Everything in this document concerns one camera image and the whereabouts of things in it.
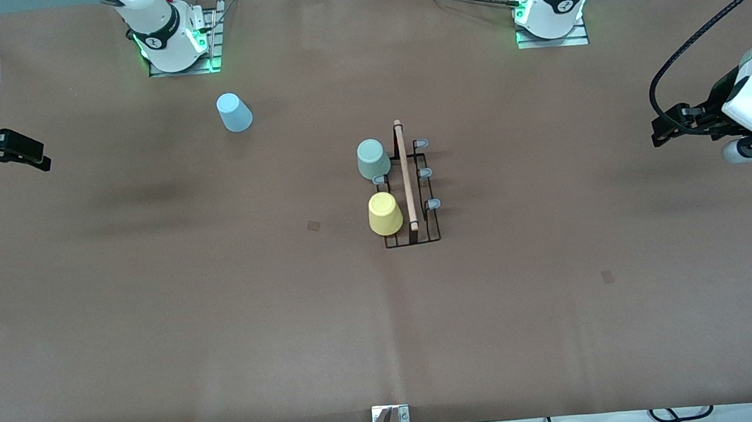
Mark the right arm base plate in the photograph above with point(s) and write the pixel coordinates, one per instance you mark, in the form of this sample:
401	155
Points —
214	50

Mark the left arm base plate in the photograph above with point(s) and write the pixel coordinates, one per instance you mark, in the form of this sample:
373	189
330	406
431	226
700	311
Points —
578	40

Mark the yellow cup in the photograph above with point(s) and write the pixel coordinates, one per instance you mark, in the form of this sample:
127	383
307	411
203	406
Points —
385	215

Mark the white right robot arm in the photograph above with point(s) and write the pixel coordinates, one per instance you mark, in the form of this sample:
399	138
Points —
161	24

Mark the brown paper table cover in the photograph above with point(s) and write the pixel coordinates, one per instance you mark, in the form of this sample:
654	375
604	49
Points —
224	360

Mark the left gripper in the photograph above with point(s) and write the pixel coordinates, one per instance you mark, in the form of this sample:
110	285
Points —
715	105

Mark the pale green cup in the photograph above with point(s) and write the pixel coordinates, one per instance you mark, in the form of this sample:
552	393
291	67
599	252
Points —
373	161

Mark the light blue cup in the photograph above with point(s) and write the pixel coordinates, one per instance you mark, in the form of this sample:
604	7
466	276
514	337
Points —
235	112

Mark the small metal bracket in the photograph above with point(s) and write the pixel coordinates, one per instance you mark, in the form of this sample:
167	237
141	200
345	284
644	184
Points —
404	414

